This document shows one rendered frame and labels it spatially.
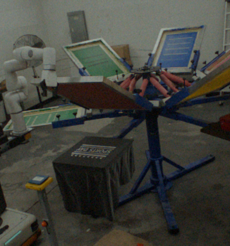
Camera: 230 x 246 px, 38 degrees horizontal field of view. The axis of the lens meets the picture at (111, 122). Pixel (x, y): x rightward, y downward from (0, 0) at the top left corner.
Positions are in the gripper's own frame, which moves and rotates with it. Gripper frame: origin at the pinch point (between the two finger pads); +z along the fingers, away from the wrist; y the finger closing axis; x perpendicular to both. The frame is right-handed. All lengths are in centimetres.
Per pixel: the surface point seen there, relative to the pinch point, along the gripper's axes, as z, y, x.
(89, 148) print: 41, -52, -5
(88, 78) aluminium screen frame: -10.4, -15.0, 19.0
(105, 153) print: 42, -47, 11
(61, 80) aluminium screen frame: -9.4, -14.6, -2.5
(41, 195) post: 66, -3, -11
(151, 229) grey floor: 121, -114, 21
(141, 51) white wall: -88, -470, -153
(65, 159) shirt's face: 47, -32, -14
